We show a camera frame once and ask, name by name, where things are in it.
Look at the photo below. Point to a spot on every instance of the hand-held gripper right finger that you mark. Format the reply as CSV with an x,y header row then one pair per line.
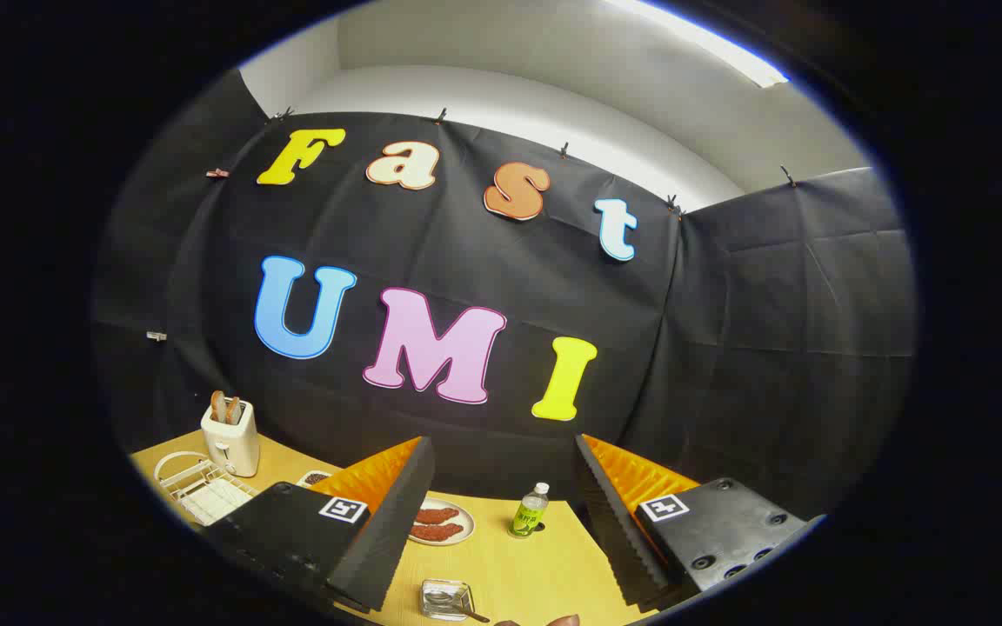
x,y
618,539

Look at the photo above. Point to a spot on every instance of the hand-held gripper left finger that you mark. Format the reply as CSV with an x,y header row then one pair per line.
x,y
388,539

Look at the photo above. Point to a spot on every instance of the white plate with meat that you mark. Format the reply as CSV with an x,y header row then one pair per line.
x,y
466,520

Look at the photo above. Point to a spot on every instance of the white divided snack dish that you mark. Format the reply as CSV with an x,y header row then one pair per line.
x,y
316,478

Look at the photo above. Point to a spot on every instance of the red meat patty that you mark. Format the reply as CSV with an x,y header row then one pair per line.
x,y
437,532
437,516

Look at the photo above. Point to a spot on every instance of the green drink bottle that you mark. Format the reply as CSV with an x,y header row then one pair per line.
x,y
529,515

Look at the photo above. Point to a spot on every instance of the white ribbed drip tray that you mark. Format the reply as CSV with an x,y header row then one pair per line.
x,y
214,500

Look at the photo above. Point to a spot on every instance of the white toaster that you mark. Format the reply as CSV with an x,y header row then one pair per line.
x,y
236,443

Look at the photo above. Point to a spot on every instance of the toasted bread slice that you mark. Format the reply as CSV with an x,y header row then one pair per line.
x,y
217,407
232,409

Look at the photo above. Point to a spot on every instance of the black backdrop cloth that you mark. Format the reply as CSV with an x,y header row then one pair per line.
x,y
431,235

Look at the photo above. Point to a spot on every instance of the ceiling light strip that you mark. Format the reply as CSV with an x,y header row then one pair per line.
x,y
727,52

